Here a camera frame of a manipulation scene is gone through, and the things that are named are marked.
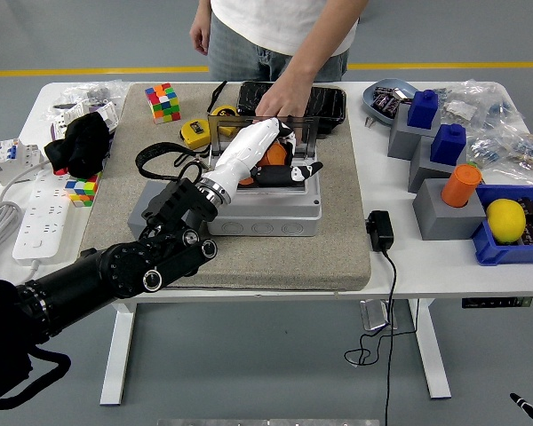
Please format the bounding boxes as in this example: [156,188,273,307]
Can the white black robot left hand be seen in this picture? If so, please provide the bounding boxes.
[212,117,324,193]

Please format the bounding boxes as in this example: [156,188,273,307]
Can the person's left hand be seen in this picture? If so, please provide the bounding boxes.
[255,73,315,123]

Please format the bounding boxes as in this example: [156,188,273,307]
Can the person's right hand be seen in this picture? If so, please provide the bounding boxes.
[189,20,212,57]

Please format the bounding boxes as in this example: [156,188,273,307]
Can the orange cylinder battery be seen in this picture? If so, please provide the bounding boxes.
[441,163,484,209]
[239,141,294,186]

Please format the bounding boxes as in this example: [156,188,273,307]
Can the grey plastic enclosure box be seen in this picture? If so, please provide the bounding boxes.
[206,115,323,237]

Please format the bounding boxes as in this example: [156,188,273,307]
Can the silver box under table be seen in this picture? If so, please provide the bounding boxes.
[358,299,399,332]

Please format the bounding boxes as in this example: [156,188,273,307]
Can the black plastic tray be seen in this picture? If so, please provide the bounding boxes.
[236,82,347,134]

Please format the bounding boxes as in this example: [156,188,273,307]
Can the yellow tape measure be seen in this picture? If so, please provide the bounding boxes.
[206,80,240,137]
[179,119,212,151]

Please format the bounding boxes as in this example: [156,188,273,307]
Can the person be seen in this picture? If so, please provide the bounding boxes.
[206,0,361,83]

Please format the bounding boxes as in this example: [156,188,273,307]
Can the colourful puzzle cube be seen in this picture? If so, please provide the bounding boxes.
[144,83,182,125]
[65,171,103,209]

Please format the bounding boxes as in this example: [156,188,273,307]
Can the blue-grey dish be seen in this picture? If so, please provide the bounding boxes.
[362,78,419,128]

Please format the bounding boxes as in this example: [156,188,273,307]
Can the clear plastic parts bag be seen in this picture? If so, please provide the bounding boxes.
[465,132,512,170]
[501,128,533,185]
[443,79,528,130]
[430,86,454,107]
[44,79,130,121]

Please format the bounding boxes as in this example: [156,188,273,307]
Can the grey-brown mat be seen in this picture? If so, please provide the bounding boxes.
[75,82,373,292]

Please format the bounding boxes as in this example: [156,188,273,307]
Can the small white circuit breaker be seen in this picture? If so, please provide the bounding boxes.
[92,100,119,132]

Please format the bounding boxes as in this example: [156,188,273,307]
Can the black table control panel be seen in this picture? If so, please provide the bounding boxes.
[460,296,533,310]

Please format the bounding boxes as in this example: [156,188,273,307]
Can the white table leg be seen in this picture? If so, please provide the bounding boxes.
[99,302,138,406]
[408,297,452,400]

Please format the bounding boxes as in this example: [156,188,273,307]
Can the grey holder block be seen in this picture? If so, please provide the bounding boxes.
[387,104,441,160]
[407,135,467,194]
[412,177,488,241]
[126,179,208,241]

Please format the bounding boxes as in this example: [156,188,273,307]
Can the blue plastic block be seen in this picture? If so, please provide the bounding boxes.
[429,123,467,168]
[407,89,441,130]

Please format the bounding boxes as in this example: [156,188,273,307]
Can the white terminal block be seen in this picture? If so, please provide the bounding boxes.
[52,104,90,134]

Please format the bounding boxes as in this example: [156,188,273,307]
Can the black power adapter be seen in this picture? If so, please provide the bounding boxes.
[365,209,395,253]

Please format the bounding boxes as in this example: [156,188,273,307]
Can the black cloth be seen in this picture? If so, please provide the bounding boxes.
[44,111,113,178]

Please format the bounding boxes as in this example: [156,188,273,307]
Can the blue storage bin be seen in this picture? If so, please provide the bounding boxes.
[470,184,533,267]

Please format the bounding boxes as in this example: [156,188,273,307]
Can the yellow lemon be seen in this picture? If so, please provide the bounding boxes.
[485,199,528,245]

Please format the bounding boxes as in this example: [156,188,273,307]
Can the white power strip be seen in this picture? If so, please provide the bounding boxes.
[12,170,72,267]

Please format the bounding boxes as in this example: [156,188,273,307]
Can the white circuit breaker blue levers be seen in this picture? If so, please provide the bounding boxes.
[0,137,45,186]

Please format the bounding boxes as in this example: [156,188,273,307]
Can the black adapter cord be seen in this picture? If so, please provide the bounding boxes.
[344,248,421,426]

